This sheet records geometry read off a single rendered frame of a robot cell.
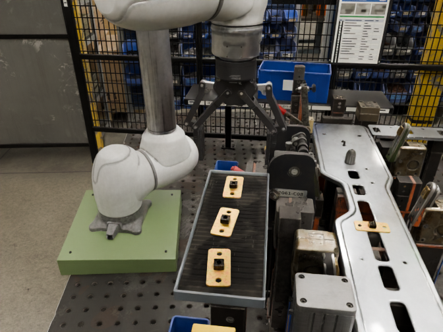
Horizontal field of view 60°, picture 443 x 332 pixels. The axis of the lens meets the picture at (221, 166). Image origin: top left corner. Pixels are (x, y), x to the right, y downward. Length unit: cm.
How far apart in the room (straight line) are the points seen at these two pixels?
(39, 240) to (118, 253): 147
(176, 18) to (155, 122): 76
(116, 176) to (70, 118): 219
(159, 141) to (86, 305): 55
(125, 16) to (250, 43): 23
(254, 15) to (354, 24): 123
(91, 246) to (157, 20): 93
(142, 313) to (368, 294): 64
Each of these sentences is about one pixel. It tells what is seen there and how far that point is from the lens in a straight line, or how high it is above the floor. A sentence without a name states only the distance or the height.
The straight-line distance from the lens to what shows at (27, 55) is 333.
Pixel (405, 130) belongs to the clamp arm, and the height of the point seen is 110.
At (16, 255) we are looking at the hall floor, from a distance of 269.
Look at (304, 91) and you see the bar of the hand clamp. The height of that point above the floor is 120.
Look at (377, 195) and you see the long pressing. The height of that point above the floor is 100.
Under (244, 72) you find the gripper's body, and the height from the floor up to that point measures 142.
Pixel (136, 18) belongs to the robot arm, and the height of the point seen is 153.
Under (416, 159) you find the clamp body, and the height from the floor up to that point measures 100.
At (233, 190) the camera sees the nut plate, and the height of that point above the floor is 116.
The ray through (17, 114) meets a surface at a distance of 354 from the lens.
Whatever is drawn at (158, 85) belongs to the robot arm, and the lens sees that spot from 127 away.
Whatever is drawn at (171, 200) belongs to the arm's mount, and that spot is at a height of 77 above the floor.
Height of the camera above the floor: 162
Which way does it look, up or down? 30 degrees down
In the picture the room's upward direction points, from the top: straight up
